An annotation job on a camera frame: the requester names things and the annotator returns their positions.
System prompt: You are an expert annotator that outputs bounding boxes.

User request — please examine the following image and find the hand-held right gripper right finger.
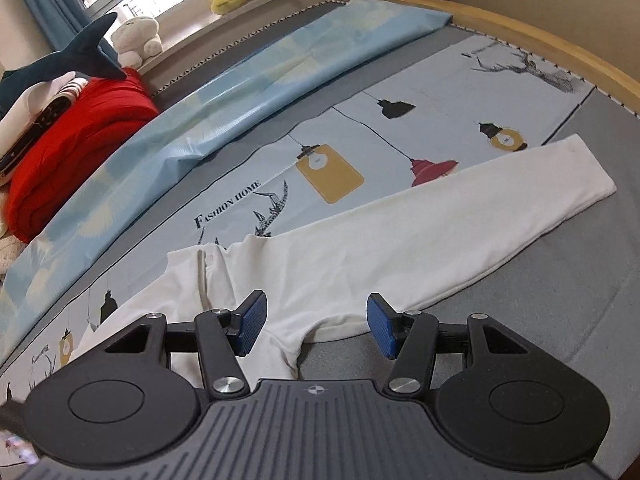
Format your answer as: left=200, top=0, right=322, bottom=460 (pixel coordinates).
left=366, top=293, right=540, bottom=402

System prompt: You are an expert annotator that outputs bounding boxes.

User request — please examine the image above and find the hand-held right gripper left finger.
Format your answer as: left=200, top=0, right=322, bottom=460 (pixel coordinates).
left=102, top=290, right=269, bottom=402

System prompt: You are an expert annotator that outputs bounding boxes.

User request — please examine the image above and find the white long-sleeve top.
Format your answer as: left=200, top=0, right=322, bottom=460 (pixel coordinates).
left=75, top=133, right=617, bottom=397

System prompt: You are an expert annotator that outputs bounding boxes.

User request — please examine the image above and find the printed lamp and deer sheet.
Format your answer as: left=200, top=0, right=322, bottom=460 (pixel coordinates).
left=0, top=35, right=597, bottom=403

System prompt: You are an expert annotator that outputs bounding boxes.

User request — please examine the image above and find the light blue folded quilt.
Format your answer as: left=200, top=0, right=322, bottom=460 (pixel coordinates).
left=0, top=0, right=451, bottom=292

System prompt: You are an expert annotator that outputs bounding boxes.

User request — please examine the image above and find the red folded blanket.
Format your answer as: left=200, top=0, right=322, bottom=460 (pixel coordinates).
left=5, top=66, right=162, bottom=244

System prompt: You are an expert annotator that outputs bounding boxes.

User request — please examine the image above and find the beige knitted cloth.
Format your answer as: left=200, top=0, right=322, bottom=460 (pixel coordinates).
left=0, top=220, right=27, bottom=277

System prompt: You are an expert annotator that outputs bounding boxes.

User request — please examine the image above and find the white printed garment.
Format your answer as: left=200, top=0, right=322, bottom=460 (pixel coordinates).
left=0, top=72, right=92, bottom=187

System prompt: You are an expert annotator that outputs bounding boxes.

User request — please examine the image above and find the white bear plush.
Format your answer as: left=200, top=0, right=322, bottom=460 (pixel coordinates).
left=110, top=15, right=164, bottom=67

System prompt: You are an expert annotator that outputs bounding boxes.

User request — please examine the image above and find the blue shark plush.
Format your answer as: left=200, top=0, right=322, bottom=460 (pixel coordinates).
left=0, top=12, right=129, bottom=117

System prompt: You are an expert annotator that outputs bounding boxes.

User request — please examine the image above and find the wooden bed frame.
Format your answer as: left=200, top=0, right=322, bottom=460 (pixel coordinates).
left=327, top=0, right=640, bottom=117

